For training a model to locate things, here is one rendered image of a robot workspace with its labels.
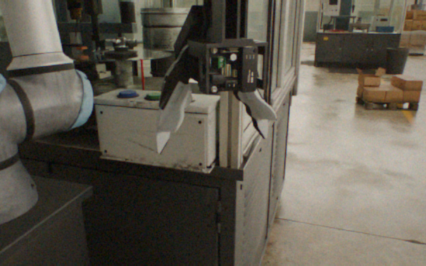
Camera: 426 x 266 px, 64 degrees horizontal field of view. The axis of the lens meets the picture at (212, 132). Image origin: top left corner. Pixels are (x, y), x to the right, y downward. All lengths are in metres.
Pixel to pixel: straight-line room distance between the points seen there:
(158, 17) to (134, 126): 1.10
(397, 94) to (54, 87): 4.17
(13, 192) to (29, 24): 0.29
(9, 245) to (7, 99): 0.23
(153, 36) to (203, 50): 1.49
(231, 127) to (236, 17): 0.42
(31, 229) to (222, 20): 0.46
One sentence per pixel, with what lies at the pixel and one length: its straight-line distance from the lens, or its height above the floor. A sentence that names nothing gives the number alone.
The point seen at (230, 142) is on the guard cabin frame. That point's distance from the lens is 0.77.
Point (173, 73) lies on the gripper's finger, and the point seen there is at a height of 1.01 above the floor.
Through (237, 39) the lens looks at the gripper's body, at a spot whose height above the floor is 1.05.
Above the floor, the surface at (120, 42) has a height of 0.99.
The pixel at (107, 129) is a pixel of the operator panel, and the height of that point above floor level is 0.82.
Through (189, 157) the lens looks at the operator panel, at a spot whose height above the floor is 0.78.
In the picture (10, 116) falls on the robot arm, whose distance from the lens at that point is 0.65.
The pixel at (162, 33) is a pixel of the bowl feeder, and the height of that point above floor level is 0.99.
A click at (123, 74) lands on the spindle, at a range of 1.19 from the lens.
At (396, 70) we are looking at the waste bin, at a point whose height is 0.10.
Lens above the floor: 1.08
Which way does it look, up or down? 19 degrees down
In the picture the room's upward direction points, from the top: straight up
